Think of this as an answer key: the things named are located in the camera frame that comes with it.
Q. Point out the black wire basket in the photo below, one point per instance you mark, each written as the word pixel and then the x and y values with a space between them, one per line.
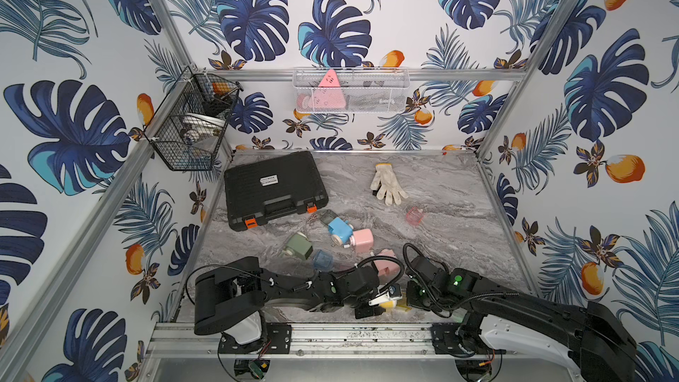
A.
pixel 188 130

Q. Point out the pink pencil sharpener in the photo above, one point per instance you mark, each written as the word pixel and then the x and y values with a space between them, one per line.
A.
pixel 386 268
pixel 361 241

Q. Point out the clear red-rimmed sharpener tray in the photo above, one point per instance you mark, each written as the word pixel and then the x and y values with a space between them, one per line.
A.
pixel 415 216

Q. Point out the black plastic tool case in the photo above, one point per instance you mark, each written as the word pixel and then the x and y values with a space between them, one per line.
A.
pixel 273 188

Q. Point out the clear wall-mounted shelf bin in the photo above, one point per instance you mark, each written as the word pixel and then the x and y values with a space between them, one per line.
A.
pixel 367 90

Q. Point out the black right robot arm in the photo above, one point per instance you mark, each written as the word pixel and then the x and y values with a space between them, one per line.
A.
pixel 589 340

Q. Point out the pink triangular object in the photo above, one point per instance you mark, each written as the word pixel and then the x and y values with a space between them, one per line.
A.
pixel 329 94

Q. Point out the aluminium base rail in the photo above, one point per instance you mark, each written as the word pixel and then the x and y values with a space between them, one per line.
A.
pixel 360 339

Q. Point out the white knit work glove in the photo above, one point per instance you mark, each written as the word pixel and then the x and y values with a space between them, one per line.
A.
pixel 386 185

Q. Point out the blue clear sharpener tray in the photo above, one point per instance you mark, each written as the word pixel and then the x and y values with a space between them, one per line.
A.
pixel 323 261

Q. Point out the blue pencil sharpener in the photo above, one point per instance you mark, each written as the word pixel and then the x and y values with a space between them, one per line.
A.
pixel 341 231

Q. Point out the yellow clear sharpener tray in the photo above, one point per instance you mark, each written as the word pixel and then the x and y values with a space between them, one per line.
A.
pixel 402 305

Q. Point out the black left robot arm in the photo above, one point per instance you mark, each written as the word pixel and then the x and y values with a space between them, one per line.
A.
pixel 229 298

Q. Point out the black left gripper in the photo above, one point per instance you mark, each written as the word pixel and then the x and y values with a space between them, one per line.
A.
pixel 369 286

